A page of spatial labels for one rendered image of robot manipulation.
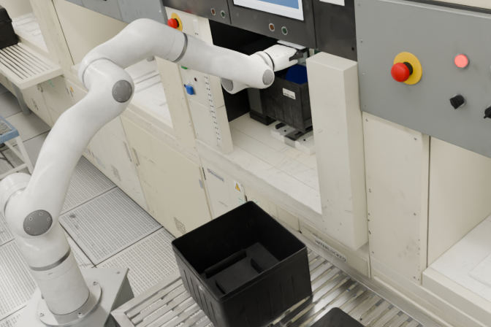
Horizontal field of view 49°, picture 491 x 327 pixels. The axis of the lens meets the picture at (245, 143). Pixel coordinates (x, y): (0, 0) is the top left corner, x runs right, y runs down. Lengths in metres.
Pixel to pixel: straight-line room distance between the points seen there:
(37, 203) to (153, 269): 1.54
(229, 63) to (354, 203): 0.53
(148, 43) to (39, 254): 0.63
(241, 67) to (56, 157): 0.56
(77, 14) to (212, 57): 1.76
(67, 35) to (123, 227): 1.13
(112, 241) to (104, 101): 1.86
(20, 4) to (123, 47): 3.28
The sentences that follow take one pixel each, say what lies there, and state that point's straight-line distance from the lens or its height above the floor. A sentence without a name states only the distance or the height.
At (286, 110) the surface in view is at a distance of 1.87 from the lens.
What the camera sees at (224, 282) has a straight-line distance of 1.63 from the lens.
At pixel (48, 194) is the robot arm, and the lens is 1.46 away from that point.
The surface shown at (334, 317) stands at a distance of 1.38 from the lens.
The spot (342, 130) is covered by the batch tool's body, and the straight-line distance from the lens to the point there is 1.30.
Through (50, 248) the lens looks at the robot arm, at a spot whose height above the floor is 1.00.
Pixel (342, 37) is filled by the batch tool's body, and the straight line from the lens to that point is 1.26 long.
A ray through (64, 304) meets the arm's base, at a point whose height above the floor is 0.81.
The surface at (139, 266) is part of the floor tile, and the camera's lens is 2.96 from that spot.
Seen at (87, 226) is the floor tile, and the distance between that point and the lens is 3.37.
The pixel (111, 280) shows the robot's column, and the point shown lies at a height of 0.76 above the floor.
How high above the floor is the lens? 1.90
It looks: 31 degrees down
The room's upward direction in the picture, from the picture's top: 10 degrees counter-clockwise
